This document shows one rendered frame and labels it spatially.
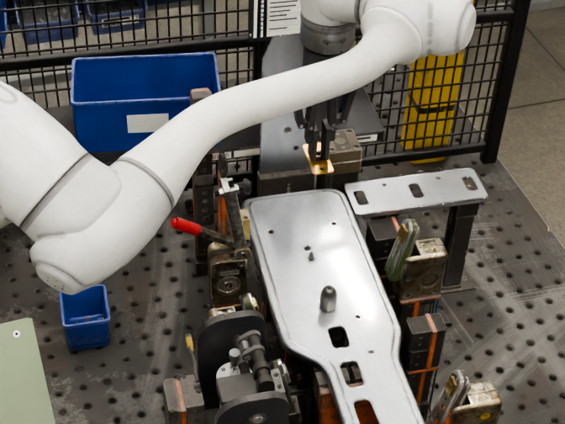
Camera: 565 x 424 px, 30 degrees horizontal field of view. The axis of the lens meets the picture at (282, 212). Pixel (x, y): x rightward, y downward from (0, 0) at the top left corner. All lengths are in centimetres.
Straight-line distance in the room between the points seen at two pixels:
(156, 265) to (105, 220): 111
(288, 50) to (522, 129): 219
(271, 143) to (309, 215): 17
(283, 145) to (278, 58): 22
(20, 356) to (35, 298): 44
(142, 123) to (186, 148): 78
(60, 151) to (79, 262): 14
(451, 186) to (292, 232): 37
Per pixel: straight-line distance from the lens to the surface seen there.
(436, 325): 197
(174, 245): 250
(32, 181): 134
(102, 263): 135
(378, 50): 152
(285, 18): 235
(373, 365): 187
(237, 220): 191
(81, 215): 134
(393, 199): 219
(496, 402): 181
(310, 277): 201
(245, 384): 163
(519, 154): 401
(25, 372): 199
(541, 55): 458
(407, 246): 199
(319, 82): 149
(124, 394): 221
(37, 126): 136
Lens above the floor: 243
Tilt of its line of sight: 42 degrees down
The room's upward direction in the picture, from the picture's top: 3 degrees clockwise
